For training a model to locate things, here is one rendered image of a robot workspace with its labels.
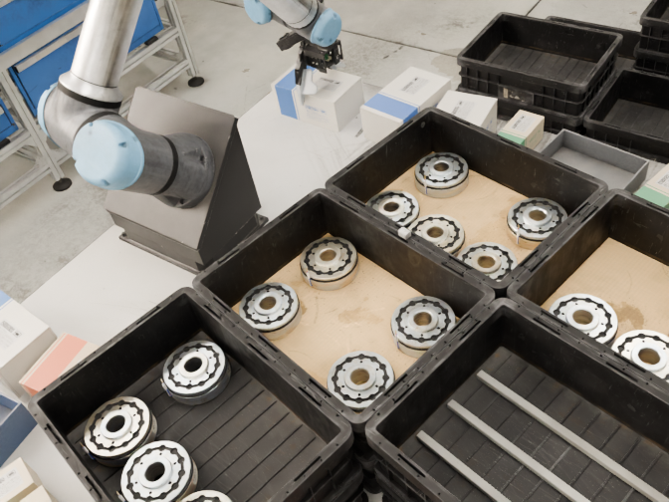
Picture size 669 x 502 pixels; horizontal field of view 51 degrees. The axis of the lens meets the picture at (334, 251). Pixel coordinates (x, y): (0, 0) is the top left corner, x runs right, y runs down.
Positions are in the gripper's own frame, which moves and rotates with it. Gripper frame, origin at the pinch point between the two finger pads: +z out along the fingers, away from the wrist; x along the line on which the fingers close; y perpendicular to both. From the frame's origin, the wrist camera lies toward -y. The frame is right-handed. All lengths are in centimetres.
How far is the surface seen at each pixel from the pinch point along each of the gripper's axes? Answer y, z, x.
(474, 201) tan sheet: 58, -7, -26
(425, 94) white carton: 28.5, -2.9, 6.0
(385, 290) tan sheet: 55, -7, -52
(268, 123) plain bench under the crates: -9.6, 6.3, -10.5
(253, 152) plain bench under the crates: -5.0, 6.3, -21.9
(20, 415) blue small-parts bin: 10, 1, -102
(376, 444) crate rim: 74, -17, -81
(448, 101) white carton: 34.8, -2.9, 5.7
